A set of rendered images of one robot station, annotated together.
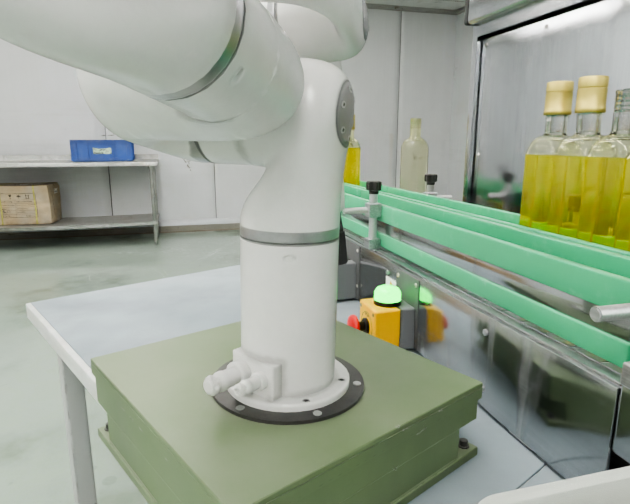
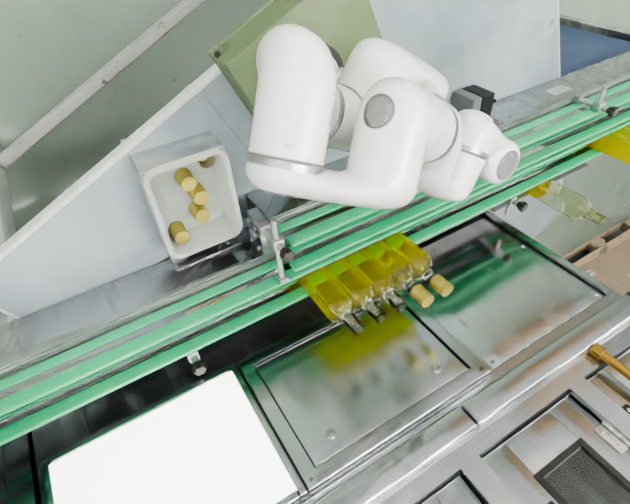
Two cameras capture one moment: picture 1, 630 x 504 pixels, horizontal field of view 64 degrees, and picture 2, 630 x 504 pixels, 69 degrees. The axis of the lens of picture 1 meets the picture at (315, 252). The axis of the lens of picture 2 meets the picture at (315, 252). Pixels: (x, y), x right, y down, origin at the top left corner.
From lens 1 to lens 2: 62 cm
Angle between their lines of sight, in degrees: 50
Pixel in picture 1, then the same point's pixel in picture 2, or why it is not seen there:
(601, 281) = (305, 236)
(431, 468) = not seen: hidden behind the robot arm
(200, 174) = not seen: outside the picture
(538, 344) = (306, 203)
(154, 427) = (280, 19)
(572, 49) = (511, 325)
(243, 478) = (244, 67)
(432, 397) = not seen: hidden behind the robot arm
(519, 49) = (557, 306)
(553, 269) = (328, 225)
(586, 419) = (270, 205)
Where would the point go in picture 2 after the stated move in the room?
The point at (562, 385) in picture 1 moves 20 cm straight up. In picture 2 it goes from (286, 203) to (333, 250)
